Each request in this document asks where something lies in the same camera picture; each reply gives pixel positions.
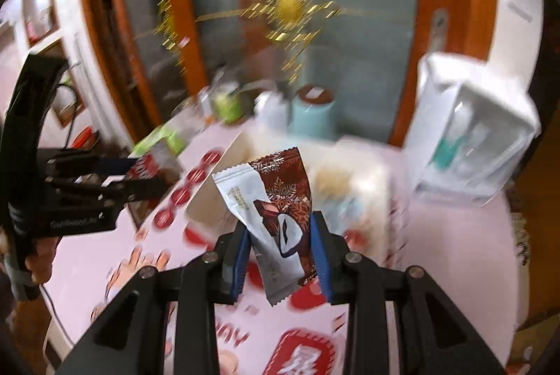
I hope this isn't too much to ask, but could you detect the teal canister brown lid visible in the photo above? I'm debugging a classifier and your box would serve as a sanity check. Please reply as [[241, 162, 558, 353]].
[[291, 85, 335, 137]]

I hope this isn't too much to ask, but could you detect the brown white snack packet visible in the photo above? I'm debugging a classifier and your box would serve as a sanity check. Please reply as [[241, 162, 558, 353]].
[[212, 146, 316, 306]]

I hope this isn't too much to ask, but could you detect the green wet wipes pack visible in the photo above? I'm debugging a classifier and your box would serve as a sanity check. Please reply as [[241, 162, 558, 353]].
[[131, 125, 189, 159]]

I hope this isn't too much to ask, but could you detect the red lidded plastic jar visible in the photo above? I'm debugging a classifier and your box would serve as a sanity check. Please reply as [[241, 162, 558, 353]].
[[70, 126, 99, 150]]

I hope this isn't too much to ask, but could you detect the wood framed glass door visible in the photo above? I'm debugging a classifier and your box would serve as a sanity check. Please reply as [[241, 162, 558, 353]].
[[76, 0, 499, 148]]

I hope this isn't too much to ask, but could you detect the teal bottle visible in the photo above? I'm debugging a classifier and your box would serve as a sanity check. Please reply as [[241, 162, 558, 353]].
[[431, 134, 458, 172]]

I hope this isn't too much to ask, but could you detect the red cookie packet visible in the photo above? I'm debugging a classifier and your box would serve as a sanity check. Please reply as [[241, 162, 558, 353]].
[[125, 141, 185, 229]]

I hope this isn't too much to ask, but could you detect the person's left hand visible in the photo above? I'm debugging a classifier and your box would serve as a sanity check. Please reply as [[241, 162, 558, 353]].
[[24, 237, 60, 286]]

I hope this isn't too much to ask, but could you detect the white plastic bin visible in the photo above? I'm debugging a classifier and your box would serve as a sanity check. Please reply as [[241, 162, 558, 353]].
[[184, 130, 394, 266]]

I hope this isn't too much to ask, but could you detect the clear squeeze wash bottle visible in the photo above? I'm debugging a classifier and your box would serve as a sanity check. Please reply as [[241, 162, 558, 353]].
[[254, 90, 289, 128]]

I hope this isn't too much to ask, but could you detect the white water filter pitcher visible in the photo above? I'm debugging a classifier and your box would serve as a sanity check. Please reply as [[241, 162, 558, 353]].
[[402, 53, 541, 207]]

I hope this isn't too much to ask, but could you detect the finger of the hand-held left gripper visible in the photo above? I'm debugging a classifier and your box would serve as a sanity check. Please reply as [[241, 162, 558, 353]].
[[46, 154, 141, 179], [46, 176, 179, 205]]

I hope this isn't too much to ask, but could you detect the small gold door ornament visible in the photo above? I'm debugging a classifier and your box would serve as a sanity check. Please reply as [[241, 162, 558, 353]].
[[155, 0, 189, 52]]

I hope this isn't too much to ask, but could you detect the glass bottle green label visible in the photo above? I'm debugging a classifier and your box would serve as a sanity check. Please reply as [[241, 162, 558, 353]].
[[212, 84, 243, 124]]

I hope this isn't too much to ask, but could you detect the wooden picture frame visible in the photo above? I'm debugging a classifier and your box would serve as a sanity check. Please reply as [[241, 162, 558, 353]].
[[46, 38, 88, 128], [22, 0, 60, 47]]

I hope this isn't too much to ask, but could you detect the white wall switch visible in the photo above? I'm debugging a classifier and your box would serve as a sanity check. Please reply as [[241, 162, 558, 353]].
[[510, 0, 534, 21]]

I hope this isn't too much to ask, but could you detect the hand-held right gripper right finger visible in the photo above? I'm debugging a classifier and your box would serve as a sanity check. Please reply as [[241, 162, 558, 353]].
[[308, 211, 495, 375]]

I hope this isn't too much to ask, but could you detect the large gold door ornament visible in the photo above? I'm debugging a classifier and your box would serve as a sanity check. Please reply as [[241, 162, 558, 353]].
[[195, 0, 346, 74]]

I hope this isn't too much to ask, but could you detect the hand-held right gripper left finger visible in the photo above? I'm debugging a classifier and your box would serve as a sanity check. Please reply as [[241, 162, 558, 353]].
[[55, 224, 251, 375]]

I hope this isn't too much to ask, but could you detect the silver door handle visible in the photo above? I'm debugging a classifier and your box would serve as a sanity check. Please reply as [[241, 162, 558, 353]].
[[431, 9, 449, 52]]

